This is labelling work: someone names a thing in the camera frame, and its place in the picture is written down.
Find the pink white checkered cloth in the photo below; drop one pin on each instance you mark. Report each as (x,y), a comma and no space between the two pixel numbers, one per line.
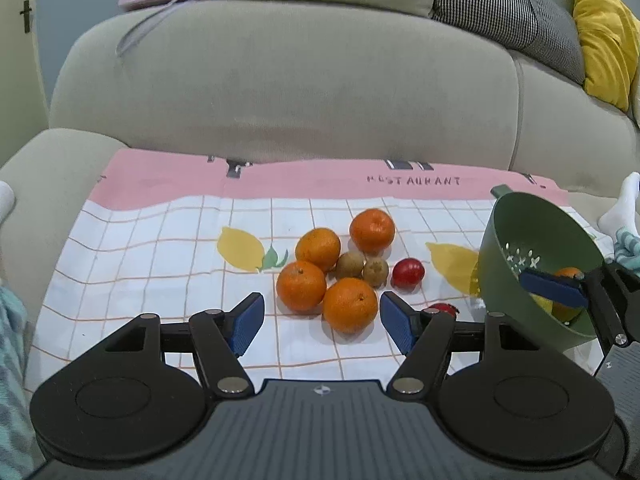
(174,235)

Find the orange tangerine front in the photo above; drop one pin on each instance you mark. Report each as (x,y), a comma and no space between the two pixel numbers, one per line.
(350,305)

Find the small red tomato front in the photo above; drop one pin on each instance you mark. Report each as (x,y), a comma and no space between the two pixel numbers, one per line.
(443,307)

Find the orange tangerine back left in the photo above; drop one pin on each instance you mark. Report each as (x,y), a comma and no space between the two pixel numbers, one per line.
(301,286)

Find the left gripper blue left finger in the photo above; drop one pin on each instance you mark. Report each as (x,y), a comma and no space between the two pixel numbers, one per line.
(219,338)

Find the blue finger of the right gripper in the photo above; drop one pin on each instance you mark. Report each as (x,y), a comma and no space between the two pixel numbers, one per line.
(560,289)

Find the yellow cushion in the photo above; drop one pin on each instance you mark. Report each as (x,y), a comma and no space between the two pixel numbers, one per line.
(608,33)

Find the black white houndstooth cushion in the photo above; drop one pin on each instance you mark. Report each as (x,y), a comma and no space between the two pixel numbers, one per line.
(539,29)

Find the red cherry tomato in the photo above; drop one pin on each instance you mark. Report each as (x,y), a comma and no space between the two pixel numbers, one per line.
(408,274)

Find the brown longan lower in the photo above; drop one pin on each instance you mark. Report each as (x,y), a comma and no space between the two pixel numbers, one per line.
(375,272)

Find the white sock foot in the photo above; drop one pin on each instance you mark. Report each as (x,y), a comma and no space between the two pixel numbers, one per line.
(622,216)
(7,200)

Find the green colander bowl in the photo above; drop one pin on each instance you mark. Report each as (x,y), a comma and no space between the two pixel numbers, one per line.
(525,231)

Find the orange tangerine right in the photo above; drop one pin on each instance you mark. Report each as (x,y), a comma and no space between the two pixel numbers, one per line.
(372,231)

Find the beige sofa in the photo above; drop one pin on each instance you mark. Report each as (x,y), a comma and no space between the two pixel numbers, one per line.
(269,82)

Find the teal striped trouser leg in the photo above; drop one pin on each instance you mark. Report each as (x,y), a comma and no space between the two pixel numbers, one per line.
(627,250)
(17,437)

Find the left teal striped trouser leg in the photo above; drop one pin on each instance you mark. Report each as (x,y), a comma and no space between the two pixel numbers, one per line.
(17,437)

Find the orange tangerine back middle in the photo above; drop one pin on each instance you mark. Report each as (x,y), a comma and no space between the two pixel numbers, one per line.
(321,247)

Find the orange tangerine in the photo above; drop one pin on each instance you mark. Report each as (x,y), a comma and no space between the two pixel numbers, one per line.
(321,247)
(350,305)
(372,231)
(301,286)

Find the brown longan upper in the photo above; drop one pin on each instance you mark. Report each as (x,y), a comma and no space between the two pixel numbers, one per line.
(349,265)

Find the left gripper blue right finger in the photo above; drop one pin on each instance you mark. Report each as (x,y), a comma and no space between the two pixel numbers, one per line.
(423,338)

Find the brown longan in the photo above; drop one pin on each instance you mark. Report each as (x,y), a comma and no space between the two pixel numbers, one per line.
(375,272)
(349,265)

